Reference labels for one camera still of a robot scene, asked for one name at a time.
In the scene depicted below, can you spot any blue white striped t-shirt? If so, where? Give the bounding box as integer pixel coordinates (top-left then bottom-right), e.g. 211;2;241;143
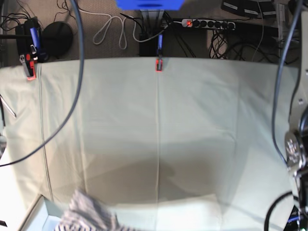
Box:
54;189;154;231

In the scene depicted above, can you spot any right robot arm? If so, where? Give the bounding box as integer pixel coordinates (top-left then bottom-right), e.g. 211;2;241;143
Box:
0;96;7;157

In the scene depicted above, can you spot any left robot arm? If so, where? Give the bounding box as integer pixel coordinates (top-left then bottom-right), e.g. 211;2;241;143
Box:
264;0;308;231

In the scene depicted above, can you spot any green table cloth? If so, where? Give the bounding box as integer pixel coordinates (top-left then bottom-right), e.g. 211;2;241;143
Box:
0;58;291;231

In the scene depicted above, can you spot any red black clamp middle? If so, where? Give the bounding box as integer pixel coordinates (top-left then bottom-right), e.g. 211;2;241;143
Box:
156;34;163;72

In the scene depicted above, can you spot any red black clamp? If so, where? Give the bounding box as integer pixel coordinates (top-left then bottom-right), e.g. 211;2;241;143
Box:
19;19;41;81
156;34;163;72

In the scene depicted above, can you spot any white power strip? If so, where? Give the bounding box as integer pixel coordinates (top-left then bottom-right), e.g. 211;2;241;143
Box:
181;19;236;31

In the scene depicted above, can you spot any black round stand base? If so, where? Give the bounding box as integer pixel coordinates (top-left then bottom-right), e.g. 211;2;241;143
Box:
42;21;74;58

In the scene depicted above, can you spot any white plastic bin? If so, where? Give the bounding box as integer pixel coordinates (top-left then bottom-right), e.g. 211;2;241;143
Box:
17;194;64;231

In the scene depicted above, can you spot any red black clamp left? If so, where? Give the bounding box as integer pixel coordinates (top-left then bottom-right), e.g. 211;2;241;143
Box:
19;19;41;81

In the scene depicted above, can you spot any metal rod on table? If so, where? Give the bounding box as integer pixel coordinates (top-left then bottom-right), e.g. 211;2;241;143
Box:
0;95;16;118

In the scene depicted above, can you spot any grey looped cable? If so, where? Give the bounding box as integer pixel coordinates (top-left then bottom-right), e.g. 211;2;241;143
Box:
74;0;135;50

